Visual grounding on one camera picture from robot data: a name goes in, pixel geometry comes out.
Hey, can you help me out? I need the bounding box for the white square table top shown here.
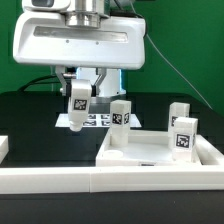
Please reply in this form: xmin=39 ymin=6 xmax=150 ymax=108
xmin=96 ymin=130 xmax=224 ymax=167

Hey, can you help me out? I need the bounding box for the black cable bundle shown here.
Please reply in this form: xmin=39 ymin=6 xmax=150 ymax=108
xmin=18 ymin=75 xmax=58 ymax=92

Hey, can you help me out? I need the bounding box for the white marker tag sheet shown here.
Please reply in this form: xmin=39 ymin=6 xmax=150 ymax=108
xmin=55 ymin=113 xmax=141 ymax=128

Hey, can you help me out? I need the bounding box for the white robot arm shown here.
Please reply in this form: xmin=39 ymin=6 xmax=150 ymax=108
xmin=13 ymin=0 xmax=147 ymax=96

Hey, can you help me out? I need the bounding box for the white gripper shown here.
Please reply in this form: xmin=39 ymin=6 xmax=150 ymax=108
xmin=13 ymin=12 xmax=146 ymax=97

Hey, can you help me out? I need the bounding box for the white U-shaped obstacle fence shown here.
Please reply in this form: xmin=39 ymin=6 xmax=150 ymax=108
xmin=0 ymin=134 xmax=224 ymax=195

